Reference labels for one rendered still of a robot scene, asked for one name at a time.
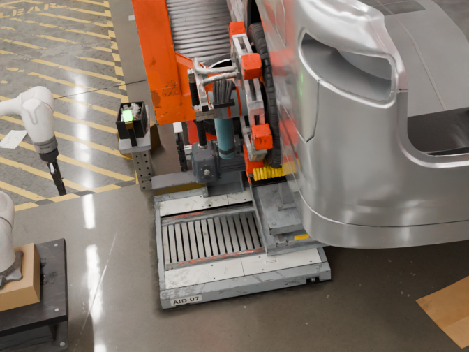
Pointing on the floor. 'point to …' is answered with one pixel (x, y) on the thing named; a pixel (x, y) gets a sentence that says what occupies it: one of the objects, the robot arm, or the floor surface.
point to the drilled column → (144, 169)
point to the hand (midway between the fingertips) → (61, 188)
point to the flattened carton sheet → (450, 311)
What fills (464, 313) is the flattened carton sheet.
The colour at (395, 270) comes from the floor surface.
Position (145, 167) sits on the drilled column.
